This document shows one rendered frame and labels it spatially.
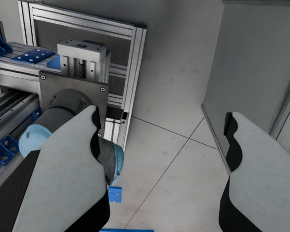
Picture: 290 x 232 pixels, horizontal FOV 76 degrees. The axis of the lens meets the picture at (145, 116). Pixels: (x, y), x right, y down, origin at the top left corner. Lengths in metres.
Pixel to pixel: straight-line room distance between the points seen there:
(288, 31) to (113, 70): 1.06
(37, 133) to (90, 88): 0.23
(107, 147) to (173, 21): 1.25
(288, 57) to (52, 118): 0.79
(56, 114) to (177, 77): 1.29
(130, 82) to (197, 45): 0.61
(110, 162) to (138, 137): 1.53
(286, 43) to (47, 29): 1.39
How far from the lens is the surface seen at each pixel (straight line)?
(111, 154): 0.52
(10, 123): 0.75
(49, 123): 0.53
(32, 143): 0.51
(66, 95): 0.63
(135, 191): 2.71
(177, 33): 1.61
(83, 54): 0.65
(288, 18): 0.90
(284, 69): 0.85
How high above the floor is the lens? 1.58
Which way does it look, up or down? 58 degrees down
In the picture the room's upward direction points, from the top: 174 degrees counter-clockwise
